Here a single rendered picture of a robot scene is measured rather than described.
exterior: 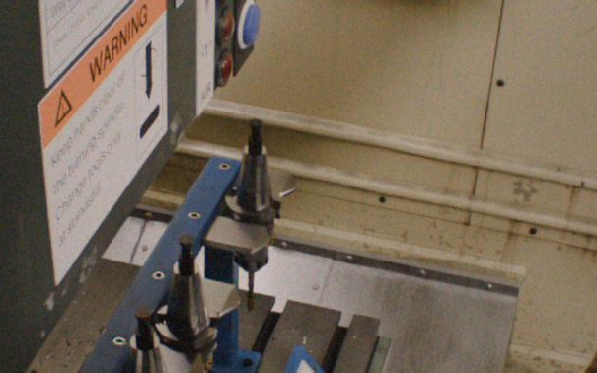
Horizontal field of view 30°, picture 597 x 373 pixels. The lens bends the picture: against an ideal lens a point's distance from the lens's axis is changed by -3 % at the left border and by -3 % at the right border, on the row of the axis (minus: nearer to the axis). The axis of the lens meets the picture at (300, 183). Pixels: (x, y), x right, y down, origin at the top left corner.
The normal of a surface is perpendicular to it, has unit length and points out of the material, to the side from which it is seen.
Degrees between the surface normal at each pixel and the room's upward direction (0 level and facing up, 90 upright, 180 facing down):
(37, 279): 90
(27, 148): 90
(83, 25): 90
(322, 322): 0
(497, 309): 25
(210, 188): 0
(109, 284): 0
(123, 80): 90
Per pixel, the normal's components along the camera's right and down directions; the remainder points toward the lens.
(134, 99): 0.96, 0.19
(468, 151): -0.08, -0.46
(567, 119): -0.26, 0.54
